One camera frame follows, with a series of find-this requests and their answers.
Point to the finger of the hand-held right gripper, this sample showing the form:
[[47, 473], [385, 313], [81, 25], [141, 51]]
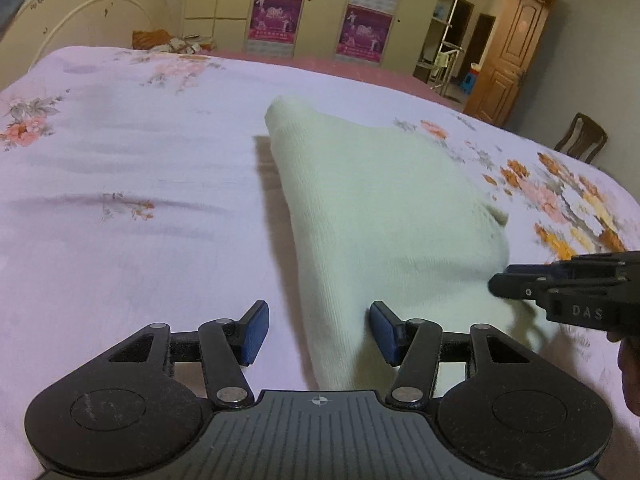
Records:
[[600, 265], [520, 286]]

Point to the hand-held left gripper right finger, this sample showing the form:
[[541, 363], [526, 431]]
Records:
[[382, 332]]

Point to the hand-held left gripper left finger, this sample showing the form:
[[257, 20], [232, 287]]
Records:
[[257, 330]]

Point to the light green towel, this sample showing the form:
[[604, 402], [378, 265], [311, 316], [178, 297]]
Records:
[[380, 200]]

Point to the person's right hand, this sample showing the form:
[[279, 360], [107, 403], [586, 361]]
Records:
[[631, 370]]

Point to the dark wooden chair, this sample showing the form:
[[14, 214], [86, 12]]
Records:
[[582, 137]]

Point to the floral bed sheet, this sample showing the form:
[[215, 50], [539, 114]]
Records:
[[125, 260]]

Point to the blue plastic stool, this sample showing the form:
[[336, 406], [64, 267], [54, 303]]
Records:
[[471, 80]]

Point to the brown wooden door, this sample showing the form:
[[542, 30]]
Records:
[[505, 70]]

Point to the green cloth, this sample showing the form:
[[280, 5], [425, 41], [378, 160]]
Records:
[[441, 61]]

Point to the cream open shelf unit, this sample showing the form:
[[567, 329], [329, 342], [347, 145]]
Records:
[[440, 10]]

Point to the light patterned pillow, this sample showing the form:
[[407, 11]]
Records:
[[190, 44]]

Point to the orange patterned pillow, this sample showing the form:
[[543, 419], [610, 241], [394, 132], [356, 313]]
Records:
[[150, 40]]

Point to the cream curved headboard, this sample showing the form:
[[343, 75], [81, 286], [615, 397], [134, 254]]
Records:
[[100, 20]]

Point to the purple wall poster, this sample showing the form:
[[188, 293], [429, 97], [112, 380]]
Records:
[[364, 30], [276, 15]]

